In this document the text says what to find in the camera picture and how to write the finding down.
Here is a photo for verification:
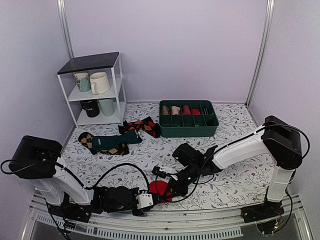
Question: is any right aluminium corner post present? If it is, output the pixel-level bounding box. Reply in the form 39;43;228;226
245;0;275;108

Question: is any white shelf rack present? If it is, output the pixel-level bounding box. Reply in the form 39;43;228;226
57;52;127;128

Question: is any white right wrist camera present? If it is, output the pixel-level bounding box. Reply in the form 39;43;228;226
159;166;179;181

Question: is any aluminium corner post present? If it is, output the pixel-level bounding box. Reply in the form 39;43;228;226
245;0;275;108
56;0;74;59

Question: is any beige rolled sock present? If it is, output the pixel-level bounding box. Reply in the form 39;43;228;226
170;105;181;116

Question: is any aluminium front rail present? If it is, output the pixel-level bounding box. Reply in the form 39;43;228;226
21;194;316;240

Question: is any left aluminium corner post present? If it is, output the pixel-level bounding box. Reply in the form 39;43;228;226
56;0;74;59

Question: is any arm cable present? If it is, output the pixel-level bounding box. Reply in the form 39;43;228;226
83;162;151;195
154;159;216;204

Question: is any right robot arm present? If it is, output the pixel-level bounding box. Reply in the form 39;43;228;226
152;115;307;218

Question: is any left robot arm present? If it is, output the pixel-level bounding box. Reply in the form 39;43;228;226
8;135;161;222

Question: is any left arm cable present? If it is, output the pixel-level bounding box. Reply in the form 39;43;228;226
83;162;151;195

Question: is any dark teal sock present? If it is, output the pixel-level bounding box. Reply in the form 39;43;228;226
91;130;143;151

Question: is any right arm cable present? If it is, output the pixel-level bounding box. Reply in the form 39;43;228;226
154;159;216;204

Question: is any black mug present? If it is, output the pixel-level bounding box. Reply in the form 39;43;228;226
80;99;100;118

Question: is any black orange argyle sock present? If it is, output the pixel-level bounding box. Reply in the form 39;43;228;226
118;116;161;138

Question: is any brown argyle sock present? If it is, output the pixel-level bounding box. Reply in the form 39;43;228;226
78;132;129;156

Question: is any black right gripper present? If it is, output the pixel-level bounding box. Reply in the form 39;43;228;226
164;164;201;200

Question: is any cream mug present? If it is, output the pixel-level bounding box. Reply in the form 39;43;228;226
89;72;110;95

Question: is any tan rolled sock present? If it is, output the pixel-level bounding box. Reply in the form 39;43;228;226
161;105;170;116

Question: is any mint green mug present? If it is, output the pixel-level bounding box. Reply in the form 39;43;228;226
98;98;114;117

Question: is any green divided organizer box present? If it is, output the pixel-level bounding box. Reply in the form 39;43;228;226
159;100;219;138

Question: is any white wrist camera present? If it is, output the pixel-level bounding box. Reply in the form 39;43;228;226
159;166;179;181
135;193;154;210

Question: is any maroon rolled sock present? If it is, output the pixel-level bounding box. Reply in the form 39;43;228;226
182;105;192;115

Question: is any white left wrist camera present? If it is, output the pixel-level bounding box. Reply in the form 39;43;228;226
135;193;154;210

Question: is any red sock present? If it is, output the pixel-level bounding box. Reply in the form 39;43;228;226
147;180;172;205
192;108;201;116

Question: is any red rolled sock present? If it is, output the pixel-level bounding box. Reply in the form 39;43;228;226
192;108;201;116

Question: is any teal patterned mug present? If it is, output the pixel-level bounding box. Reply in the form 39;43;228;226
73;71;91;93

